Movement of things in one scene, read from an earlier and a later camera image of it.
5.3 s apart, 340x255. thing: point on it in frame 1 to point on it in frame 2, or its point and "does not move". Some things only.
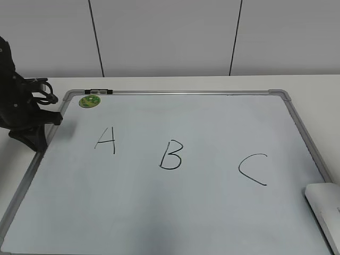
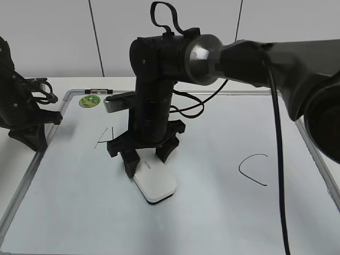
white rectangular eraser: [324, 198] to [152, 176]
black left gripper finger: [47, 117] does not move
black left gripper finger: [34, 136] does not move
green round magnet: [89, 101] does not move
